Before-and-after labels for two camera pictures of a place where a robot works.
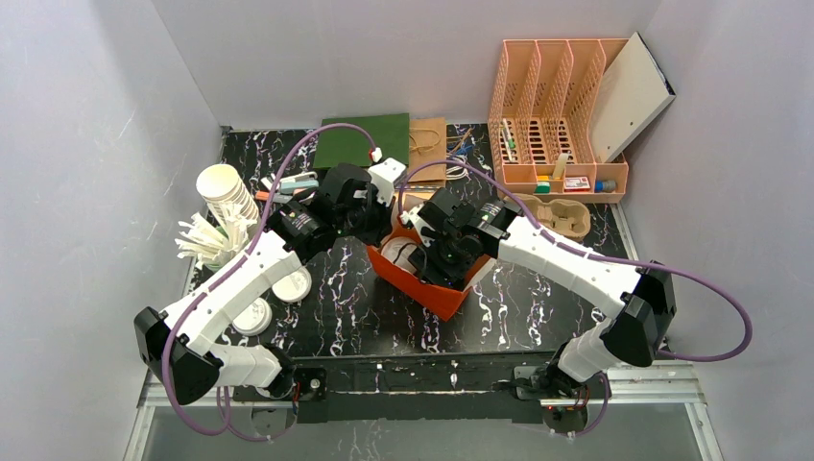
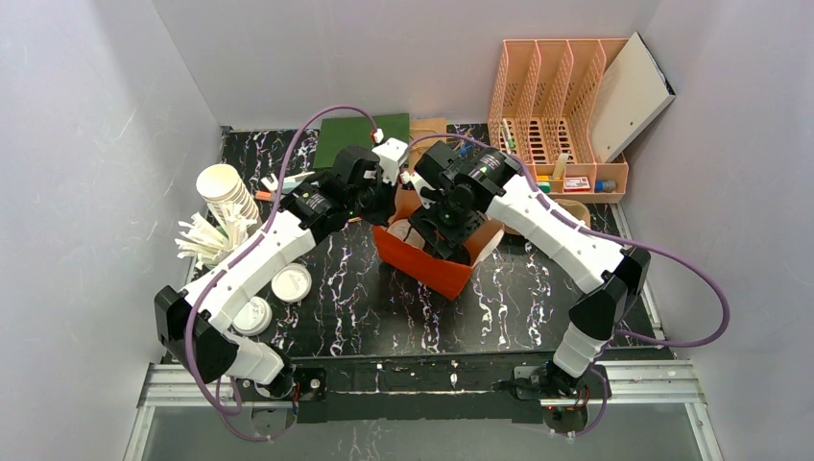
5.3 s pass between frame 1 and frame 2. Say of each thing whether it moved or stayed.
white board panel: stayed
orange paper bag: moved
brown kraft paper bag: stayed
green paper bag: stayed
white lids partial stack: stayed
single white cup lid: moved
